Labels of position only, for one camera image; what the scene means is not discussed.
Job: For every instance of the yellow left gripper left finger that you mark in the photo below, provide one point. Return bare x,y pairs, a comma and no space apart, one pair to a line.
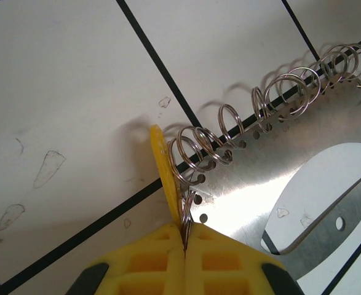
118,258

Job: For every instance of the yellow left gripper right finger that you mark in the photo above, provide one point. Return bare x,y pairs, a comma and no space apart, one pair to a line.
248,261

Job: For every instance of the yellow plastic key tag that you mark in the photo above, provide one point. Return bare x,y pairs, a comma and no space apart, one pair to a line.
165,166

